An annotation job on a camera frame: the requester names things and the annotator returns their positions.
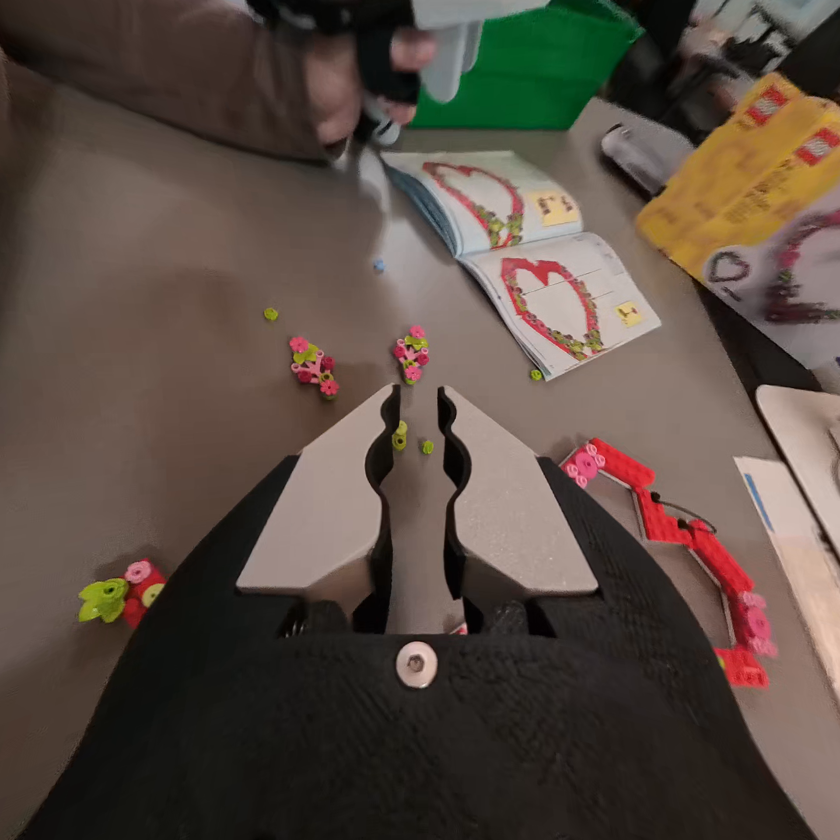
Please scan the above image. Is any person's left hand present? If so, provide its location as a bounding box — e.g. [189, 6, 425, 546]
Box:
[305, 26, 437, 157]

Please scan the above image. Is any green plastic bin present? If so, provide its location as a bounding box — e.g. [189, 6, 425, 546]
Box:
[410, 0, 644, 131]

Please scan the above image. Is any open lego instruction booklet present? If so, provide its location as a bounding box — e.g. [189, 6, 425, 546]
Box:
[379, 151, 662, 382]

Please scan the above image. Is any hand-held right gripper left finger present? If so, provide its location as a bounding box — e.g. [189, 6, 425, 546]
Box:
[235, 382, 403, 634]

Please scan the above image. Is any light wooden board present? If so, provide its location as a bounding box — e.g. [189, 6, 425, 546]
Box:
[755, 384, 840, 546]

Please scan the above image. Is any red lego heart frame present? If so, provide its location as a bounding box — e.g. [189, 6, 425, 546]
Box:
[77, 438, 778, 689]

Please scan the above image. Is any printed paper sheet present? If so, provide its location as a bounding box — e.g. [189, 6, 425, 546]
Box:
[734, 456, 840, 706]

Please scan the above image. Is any black flat pouch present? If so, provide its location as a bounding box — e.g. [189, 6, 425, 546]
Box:
[600, 121, 697, 198]

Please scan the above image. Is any pink green lego flower cluster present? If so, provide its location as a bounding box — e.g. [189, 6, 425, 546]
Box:
[289, 336, 341, 400]
[392, 325, 431, 386]

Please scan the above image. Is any person's left forearm brown sleeve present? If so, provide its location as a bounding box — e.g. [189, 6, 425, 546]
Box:
[0, 0, 329, 161]

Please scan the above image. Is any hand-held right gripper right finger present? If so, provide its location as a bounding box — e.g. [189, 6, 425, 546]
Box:
[436, 385, 601, 636]

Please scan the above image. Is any yellow lego set box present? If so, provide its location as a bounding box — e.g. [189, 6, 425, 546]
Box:
[635, 72, 840, 371]

